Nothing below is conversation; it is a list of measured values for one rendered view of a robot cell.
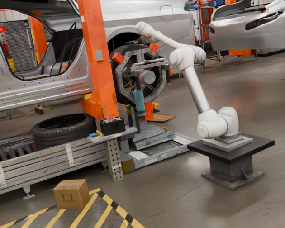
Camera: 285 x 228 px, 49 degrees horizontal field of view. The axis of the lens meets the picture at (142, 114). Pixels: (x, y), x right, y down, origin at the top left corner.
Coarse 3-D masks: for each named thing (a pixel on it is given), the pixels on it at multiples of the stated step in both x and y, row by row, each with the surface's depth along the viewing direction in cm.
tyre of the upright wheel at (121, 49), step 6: (120, 48) 322; (126, 48) 316; (132, 48) 318; (138, 48) 322; (156, 54) 332; (114, 66) 313; (114, 72) 314; (114, 78) 315; (114, 84) 316; (120, 96) 321; (120, 102) 331; (126, 102) 325; (132, 102) 328
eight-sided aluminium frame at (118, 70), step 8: (144, 48) 320; (128, 56) 309; (152, 56) 321; (120, 64) 308; (120, 72) 307; (160, 72) 333; (120, 80) 309; (120, 88) 310; (160, 88) 331; (128, 96) 316; (152, 96) 330
